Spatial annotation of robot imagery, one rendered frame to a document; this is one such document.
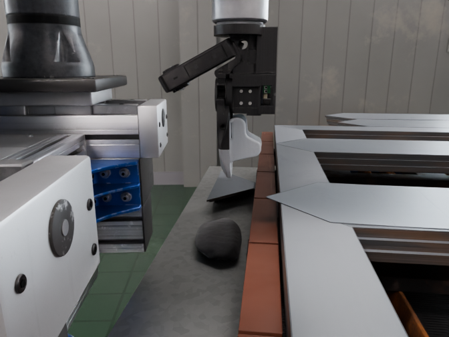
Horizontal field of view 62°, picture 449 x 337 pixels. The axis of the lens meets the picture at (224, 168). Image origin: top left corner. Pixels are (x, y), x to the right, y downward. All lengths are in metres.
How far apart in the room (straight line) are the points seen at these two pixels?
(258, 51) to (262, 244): 0.26
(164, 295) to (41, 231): 0.48
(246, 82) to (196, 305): 0.37
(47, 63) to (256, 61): 0.34
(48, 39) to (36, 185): 0.49
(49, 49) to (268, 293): 0.50
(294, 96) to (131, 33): 1.49
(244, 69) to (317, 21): 2.97
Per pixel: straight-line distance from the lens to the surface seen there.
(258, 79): 0.51
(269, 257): 0.49
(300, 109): 3.47
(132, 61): 3.42
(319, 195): 0.63
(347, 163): 0.96
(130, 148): 0.67
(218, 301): 0.67
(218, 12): 0.52
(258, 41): 0.52
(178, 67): 0.53
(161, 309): 0.65
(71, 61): 0.71
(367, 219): 0.55
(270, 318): 0.39
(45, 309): 0.24
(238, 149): 0.53
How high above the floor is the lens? 1.06
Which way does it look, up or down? 15 degrees down
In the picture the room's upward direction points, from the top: straight up
